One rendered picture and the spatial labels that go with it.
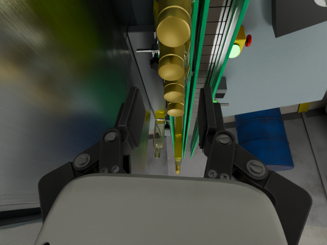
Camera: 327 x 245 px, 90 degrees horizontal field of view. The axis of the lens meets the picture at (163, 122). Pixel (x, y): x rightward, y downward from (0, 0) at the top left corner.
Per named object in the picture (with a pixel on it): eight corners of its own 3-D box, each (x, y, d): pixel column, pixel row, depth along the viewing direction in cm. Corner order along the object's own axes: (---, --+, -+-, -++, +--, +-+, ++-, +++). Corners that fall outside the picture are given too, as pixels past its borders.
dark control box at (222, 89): (209, 76, 83) (210, 90, 80) (226, 76, 82) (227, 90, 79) (207, 85, 90) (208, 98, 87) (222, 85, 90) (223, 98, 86)
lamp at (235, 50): (227, 43, 56) (228, 49, 55) (241, 43, 55) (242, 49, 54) (224, 53, 60) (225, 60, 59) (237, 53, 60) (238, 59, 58)
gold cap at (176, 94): (163, 68, 27) (161, 91, 25) (185, 67, 26) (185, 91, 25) (165, 81, 30) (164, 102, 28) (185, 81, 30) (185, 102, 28)
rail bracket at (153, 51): (138, 24, 46) (132, 61, 41) (162, 23, 45) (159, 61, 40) (141, 37, 50) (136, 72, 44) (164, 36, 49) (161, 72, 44)
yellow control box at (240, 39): (223, 25, 58) (225, 40, 55) (245, 24, 57) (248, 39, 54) (218, 42, 64) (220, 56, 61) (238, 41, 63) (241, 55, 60)
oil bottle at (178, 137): (174, 133, 129) (173, 170, 118) (182, 133, 128) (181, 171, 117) (174, 136, 134) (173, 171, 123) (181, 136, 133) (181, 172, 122)
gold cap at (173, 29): (155, -13, 16) (152, 17, 14) (192, -16, 16) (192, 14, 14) (159, 21, 19) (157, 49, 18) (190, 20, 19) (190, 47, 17)
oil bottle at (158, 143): (155, 110, 93) (152, 156, 83) (165, 111, 93) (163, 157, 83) (154, 114, 98) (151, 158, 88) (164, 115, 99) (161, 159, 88)
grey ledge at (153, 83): (131, 11, 52) (125, 36, 47) (158, 9, 51) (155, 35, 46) (160, 125, 139) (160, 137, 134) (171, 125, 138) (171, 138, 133)
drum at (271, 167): (279, 112, 267) (294, 172, 230) (238, 119, 301) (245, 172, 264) (278, 92, 218) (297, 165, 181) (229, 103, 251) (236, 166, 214)
